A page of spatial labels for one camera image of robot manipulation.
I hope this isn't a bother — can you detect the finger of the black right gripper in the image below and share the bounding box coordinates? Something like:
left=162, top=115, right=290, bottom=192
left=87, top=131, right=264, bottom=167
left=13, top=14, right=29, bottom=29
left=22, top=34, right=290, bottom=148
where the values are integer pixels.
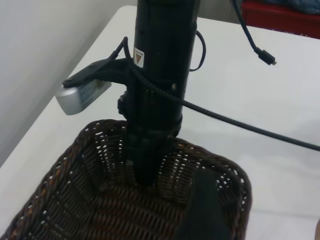
left=128, top=139, right=164, bottom=188

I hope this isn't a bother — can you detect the blue cloth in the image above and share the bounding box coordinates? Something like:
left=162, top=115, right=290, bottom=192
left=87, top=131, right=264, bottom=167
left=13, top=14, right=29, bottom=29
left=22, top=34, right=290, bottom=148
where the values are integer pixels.
left=266, top=0, right=320, bottom=14

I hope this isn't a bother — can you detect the braided black right cable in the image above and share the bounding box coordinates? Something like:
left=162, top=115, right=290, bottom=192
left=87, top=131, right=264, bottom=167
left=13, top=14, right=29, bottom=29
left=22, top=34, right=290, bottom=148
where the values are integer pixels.
left=109, top=36, right=320, bottom=152

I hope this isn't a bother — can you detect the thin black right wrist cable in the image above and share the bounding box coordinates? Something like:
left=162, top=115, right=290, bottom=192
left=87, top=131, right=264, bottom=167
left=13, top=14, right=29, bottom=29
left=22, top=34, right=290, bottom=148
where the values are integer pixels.
left=188, top=29, right=207, bottom=72

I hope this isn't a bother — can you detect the red cabinet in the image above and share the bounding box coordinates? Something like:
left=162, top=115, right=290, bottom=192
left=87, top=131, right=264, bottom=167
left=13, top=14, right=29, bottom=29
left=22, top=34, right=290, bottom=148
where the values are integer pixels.
left=241, top=0, right=320, bottom=40

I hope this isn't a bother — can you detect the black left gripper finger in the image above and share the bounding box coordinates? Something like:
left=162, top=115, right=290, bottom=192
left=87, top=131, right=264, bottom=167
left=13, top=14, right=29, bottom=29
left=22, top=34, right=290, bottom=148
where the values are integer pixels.
left=174, top=167, right=232, bottom=240

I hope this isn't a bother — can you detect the dark brown wicker basket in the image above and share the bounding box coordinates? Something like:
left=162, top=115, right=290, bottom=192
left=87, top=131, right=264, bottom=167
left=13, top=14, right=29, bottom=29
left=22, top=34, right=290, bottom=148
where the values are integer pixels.
left=0, top=119, right=253, bottom=240

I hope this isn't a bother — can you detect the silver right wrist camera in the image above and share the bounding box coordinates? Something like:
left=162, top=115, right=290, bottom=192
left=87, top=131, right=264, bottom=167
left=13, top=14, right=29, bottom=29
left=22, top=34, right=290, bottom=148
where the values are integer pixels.
left=55, top=57, right=133, bottom=116

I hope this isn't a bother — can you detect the smooth black right plug cable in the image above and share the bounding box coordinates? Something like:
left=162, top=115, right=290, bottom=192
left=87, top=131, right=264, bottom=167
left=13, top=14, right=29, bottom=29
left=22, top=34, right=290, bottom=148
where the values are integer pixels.
left=231, top=0, right=277, bottom=67

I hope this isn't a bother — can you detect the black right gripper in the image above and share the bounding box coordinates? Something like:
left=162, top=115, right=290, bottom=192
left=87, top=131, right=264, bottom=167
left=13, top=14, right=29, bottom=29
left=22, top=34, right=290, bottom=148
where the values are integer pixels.
left=117, top=22, right=199, bottom=141

